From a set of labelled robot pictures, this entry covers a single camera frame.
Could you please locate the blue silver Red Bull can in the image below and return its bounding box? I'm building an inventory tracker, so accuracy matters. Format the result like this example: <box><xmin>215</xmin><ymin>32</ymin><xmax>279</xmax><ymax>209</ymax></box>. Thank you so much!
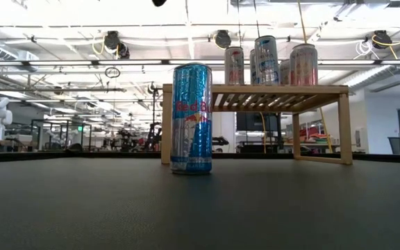
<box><xmin>170</xmin><ymin>62</ymin><xmax>214</xmax><ymax>176</ymax></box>
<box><xmin>224</xmin><ymin>46</ymin><xmax>245</xmax><ymax>86</ymax></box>

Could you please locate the tall white can black lid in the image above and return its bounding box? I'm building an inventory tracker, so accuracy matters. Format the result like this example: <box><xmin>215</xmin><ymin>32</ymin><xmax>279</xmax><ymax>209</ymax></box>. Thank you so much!
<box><xmin>254</xmin><ymin>35</ymin><xmax>280</xmax><ymax>86</ymax></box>
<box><xmin>249</xmin><ymin>48</ymin><xmax>257</xmax><ymax>86</ymax></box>

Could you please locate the pink lemonade can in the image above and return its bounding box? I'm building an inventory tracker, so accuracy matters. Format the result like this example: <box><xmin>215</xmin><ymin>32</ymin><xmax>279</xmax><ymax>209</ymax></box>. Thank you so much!
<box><xmin>278</xmin><ymin>58</ymin><xmax>291</xmax><ymax>86</ymax></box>
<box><xmin>289</xmin><ymin>43</ymin><xmax>319</xmax><ymax>87</ymax></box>

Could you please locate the wooden slatted shelf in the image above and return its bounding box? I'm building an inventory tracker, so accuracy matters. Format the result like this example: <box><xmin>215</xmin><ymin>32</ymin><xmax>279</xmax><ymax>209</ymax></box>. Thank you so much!
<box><xmin>160</xmin><ymin>83</ymin><xmax>353</xmax><ymax>166</ymax></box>

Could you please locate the dark trash bin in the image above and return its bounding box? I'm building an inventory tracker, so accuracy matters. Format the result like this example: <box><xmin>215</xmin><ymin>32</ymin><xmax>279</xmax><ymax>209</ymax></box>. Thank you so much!
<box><xmin>387</xmin><ymin>136</ymin><xmax>400</xmax><ymax>156</ymax></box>

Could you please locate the black ceiling cable reel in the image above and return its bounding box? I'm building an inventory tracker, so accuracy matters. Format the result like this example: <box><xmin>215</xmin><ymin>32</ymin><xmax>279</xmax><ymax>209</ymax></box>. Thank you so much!
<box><xmin>103</xmin><ymin>30</ymin><xmax>122</xmax><ymax>50</ymax></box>
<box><xmin>214</xmin><ymin>29</ymin><xmax>232</xmax><ymax>49</ymax></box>
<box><xmin>372</xmin><ymin>30</ymin><xmax>392</xmax><ymax>49</ymax></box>

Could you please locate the black hanging cable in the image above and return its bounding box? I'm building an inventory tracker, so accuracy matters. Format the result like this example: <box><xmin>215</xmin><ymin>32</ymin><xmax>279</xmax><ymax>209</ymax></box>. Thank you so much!
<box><xmin>253</xmin><ymin>0</ymin><xmax>260</xmax><ymax>38</ymax></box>

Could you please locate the yellow hanging cable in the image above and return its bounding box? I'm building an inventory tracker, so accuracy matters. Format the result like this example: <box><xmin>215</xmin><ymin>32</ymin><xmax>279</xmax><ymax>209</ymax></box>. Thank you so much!
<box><xmin>296</xmin><ymin>0</ymin><xmax>333</xmax><ymax>153</ymax></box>

